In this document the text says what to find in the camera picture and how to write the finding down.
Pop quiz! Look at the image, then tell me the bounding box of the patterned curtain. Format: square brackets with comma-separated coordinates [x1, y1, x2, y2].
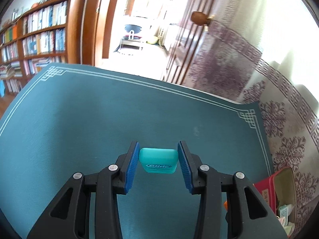
[183, 0, 318, 231]

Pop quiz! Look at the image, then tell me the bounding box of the teal table mat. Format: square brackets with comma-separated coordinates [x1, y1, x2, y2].
[1, 63, 274, 238]

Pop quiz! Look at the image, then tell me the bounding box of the light blue printed box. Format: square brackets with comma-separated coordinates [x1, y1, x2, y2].
[279, 204, 294, 221]

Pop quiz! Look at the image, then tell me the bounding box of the teal dental floss box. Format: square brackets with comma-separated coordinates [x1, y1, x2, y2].
[139, 148, 178, 174]

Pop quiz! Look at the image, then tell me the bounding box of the wooden door frame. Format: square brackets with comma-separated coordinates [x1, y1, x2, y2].
[81, 0, 118, 67]

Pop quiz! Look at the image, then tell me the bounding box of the red pink tin box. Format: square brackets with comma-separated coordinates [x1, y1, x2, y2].
[255, 167, 297, 237]

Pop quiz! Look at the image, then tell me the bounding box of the wooden curtain knob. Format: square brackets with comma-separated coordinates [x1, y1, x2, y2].
[190, 11, 215, 26]

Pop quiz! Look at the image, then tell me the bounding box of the wooden bookshelf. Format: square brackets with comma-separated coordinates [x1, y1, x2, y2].
[1, 0, 85, 94]

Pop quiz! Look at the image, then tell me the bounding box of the black wok on stand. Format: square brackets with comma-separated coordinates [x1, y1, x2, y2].
[123, 24, 142, 40]

